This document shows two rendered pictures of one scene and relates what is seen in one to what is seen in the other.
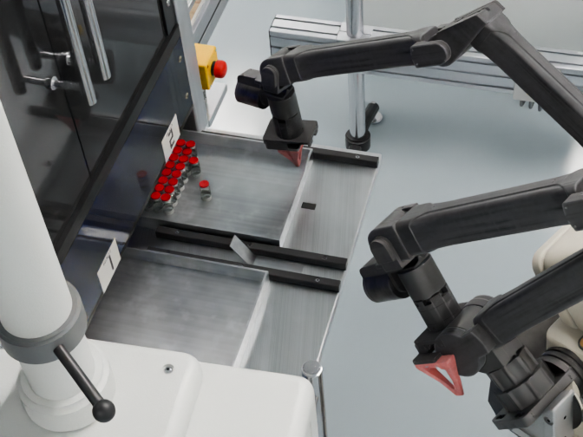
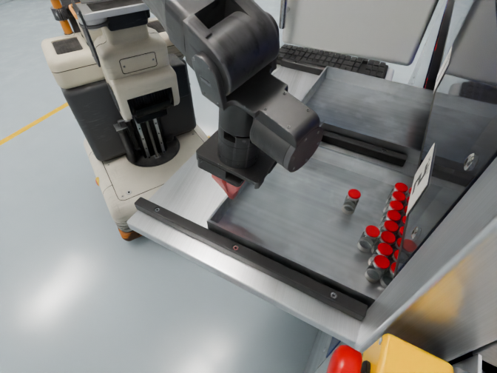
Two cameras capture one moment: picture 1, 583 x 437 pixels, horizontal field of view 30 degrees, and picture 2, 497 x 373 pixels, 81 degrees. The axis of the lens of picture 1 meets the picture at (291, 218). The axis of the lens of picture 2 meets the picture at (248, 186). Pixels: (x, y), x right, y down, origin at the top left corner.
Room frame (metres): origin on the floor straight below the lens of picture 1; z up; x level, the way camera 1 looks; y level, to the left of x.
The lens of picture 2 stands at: (1.90, 0.05, 1.30)
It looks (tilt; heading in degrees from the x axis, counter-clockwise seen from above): 48 degrees down; 189
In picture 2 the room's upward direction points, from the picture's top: straight up
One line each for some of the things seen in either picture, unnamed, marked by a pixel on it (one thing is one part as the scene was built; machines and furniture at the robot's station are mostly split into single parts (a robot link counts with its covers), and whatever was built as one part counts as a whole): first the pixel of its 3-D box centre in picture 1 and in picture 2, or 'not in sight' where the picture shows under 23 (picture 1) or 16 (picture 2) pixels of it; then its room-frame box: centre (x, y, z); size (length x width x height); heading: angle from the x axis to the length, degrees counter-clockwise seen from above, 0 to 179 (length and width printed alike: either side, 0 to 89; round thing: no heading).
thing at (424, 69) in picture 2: not in sight; (417, 86); (0.80, 0.52, 0.73); 1.98 x 0.01 x 0.25; 160
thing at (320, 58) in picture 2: not in sight; (328, 62); (0.83, 0.17, 0.82); 0.40 x 0.14 x 0.02; 74
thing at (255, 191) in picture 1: (219, 185); (333, 210); (1.57, 0.14, 0.90); 0.34 x 0.26 x 0.04; 70
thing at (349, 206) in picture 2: (205, 191); (350, 202); (1.55, 0.17, 0.90); 0.02 x 0.02 x 0.04
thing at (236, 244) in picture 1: (266, 256); not in sight; (1.36, 0.06, 0.91); 0.14 x 0.03 x 0.06; 69
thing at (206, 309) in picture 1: (164, 313); (376, 110); (1.25, 0.26, 0.90); 0.34 x 0.26 x 0.04; 70
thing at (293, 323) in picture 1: (227, 261); (323, 152); (1.39, 0.14, 0.87); 0.70 x 0.48 x 0.02; 160
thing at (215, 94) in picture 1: (190, 101); not in sight; (1.88, 0.21, 0.87); 0.14 x 0.13 x 0.02; 70
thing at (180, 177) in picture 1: (180, 177); (387, 228); (1.60, 0.23, 0.91); 0.18 x 0.02 x 0.05; 160
